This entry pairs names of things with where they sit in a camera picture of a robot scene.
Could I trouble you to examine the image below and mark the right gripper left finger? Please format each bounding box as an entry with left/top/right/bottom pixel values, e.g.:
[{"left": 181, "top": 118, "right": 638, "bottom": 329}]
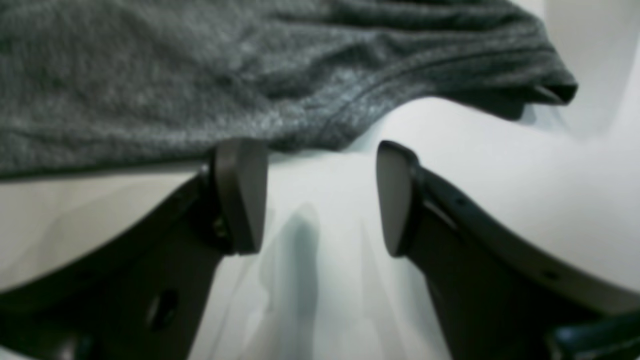
[{"left": 1, "top": 137, "right": 269, "bottom": 360}]

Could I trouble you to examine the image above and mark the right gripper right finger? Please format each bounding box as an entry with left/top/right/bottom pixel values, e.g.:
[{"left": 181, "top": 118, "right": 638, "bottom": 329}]
[{"left": 375, "top": 140, "right": 640, "bottom": 360}]

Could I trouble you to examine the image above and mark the grey t-shirt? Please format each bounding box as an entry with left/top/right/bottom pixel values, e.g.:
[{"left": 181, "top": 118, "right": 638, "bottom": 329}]
[{"left": 0, "top": 0, "right": 578, "bottom": 179}]

